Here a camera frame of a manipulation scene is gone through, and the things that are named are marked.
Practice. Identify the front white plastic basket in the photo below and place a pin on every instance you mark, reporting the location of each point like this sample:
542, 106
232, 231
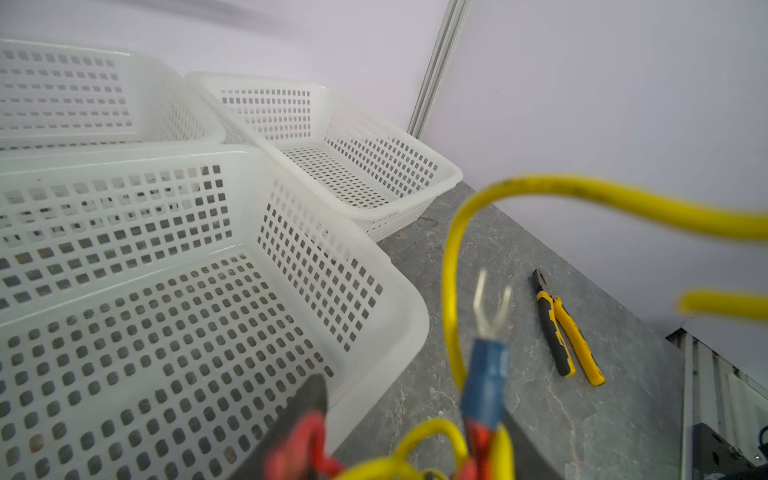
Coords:
161, 308

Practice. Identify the yellow black pliers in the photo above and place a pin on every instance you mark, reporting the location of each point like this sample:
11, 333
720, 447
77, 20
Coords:
562, 334

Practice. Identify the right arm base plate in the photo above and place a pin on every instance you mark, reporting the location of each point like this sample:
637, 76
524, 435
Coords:
714, 458

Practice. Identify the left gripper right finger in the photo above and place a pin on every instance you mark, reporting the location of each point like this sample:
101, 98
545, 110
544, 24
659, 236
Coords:
530, 464

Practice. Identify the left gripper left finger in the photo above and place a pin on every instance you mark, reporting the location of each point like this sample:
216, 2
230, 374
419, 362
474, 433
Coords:
310, 398

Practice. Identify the back right white basket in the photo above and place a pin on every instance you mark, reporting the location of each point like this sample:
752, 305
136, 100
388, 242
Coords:
363, 166

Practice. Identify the back left white basket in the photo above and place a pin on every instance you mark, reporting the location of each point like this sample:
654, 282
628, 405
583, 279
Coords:
58, 97

